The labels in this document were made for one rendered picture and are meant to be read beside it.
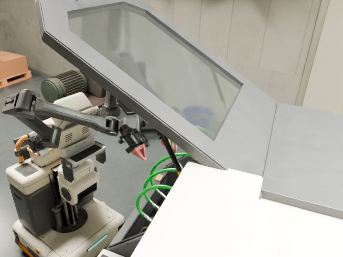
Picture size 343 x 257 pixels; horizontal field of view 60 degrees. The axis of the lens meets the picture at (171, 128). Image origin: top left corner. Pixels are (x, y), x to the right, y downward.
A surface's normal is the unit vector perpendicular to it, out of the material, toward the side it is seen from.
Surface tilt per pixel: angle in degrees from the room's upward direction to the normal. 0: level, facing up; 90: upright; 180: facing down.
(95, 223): 0
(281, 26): 90
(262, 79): 90
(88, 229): 0
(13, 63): 90
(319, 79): 90
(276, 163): 0
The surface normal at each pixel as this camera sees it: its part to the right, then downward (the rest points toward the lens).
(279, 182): 0.04, -0.88
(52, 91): -0.49, 0.40
